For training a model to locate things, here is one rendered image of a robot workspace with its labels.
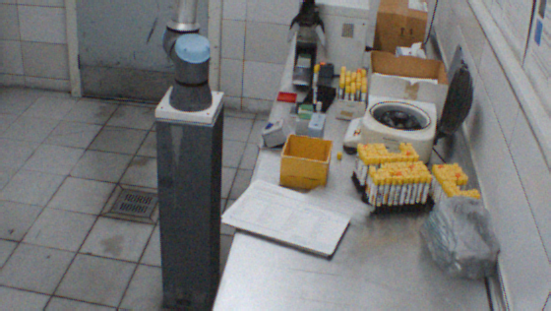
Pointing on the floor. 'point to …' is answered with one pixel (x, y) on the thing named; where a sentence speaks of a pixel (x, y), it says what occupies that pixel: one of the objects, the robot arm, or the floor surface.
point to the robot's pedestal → (189, 210)
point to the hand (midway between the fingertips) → (305, 44)
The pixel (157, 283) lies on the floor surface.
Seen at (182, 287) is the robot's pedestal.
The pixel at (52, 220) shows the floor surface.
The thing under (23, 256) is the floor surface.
